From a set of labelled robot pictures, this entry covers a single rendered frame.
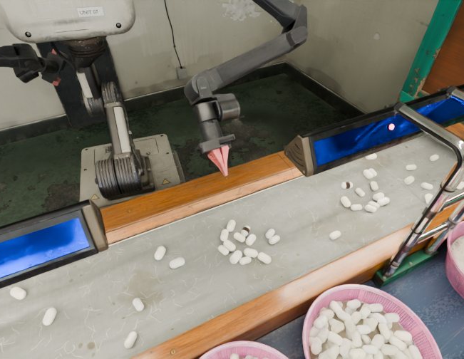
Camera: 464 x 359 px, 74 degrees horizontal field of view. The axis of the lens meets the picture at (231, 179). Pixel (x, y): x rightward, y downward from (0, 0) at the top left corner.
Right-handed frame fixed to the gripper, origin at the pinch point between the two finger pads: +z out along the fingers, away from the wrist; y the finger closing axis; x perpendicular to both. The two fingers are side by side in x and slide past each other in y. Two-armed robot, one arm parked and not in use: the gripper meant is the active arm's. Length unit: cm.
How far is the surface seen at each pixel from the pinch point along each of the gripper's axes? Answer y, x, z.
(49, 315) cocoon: -49, -3, 18
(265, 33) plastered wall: 127, 160, -122
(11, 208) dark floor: -96, 136, -30
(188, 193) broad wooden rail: -9.7, 10.5, 1.7
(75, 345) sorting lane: -45, -6, 25
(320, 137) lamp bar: 9.0, -33.5, 1.7
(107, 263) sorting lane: -35.5, 4.5, 12.4
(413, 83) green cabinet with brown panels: 83, 6, -11
